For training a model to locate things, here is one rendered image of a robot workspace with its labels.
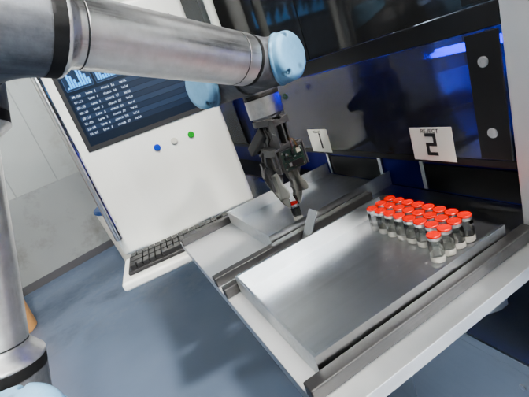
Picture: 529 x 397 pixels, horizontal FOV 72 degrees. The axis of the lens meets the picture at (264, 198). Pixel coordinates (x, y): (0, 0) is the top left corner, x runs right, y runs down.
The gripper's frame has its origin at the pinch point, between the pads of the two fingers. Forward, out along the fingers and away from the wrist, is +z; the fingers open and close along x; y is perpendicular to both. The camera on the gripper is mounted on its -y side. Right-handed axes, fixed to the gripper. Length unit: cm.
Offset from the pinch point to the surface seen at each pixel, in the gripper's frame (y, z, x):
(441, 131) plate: 30.9, -10.8, 15.1
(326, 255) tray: 19.7, 5.2, -5.8
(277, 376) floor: -55, 93, -9
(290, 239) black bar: 9.7, 3.8, -7.3
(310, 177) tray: -18.2, 3.7, 16.3
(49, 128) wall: -363, -48, -68
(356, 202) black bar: 9.6, 3.8, 10.6
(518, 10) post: 44, -26, 15
